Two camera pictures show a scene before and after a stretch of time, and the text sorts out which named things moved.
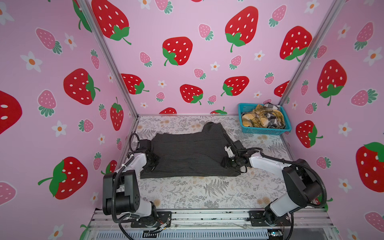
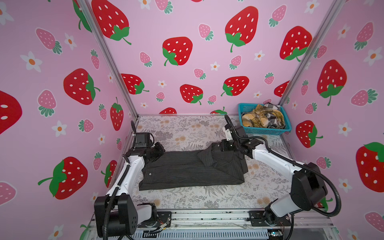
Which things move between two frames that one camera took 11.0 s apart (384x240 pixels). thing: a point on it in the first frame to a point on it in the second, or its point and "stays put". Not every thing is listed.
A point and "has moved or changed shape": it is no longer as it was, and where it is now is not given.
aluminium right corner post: x=320 y=34 stays put
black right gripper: x=224 y=163 to x=223 y=144
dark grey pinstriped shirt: x=197 y=154 has moved or changed shape
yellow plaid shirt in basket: x=258 y=117 stays put
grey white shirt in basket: x=273 y=121 stays put
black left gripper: x=156 y=158 to x=160 y=151
